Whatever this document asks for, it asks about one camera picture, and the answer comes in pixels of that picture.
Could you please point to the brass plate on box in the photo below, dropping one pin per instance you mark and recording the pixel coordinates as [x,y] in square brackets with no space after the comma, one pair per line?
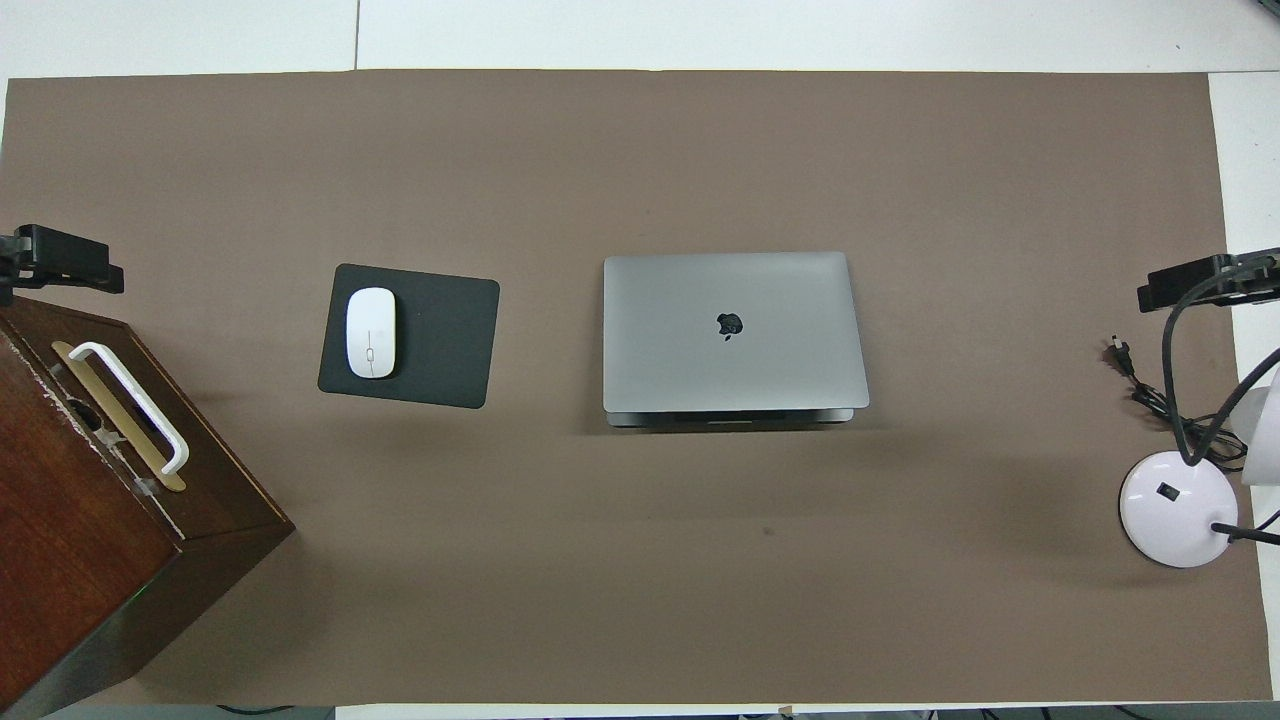
[80,372]

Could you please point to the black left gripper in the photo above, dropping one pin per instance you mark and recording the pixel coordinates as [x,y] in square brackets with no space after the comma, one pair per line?
[8,268]

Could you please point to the large brown table mat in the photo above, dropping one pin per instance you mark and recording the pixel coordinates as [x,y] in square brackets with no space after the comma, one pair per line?
[700,150]

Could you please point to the black mouse pad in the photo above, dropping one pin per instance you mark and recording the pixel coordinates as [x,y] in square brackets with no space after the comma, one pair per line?
[440,340]

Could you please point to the silver laptop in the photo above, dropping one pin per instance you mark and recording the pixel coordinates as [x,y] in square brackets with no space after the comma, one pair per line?
[680,330]

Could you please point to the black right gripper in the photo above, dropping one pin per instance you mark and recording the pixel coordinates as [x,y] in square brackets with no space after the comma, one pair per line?
[1255,275]

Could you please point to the dark brown wooden box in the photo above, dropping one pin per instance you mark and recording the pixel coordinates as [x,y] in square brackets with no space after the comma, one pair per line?
[70,540]

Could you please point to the white desk lamp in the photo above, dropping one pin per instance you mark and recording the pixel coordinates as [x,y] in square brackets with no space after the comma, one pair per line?
[1170,520]

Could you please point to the white computer mouse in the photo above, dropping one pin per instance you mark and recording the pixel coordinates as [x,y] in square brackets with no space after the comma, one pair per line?
[370,332]

